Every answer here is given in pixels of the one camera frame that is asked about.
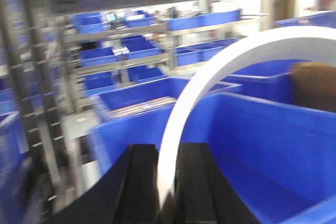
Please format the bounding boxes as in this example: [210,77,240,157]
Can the white curved PVC pipe clamp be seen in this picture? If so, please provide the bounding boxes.
[156,26,336,209]

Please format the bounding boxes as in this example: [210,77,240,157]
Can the brown cardboard item in bin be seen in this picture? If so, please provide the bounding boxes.
[290,61,335,112]

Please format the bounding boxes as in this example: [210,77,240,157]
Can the blue bin with wooden sticks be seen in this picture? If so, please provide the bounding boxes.
[91,76,244,127]

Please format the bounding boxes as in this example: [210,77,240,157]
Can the metal shelving rack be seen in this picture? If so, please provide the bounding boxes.
[0,0,336,217]

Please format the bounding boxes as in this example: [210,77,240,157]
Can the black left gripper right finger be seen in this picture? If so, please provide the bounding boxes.
[159,142,259,223]

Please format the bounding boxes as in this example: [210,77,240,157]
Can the large blue target bin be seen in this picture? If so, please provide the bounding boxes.
[89,93,335,223]

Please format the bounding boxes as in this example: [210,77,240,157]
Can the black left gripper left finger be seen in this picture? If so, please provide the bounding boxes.
[51,144,158,223]

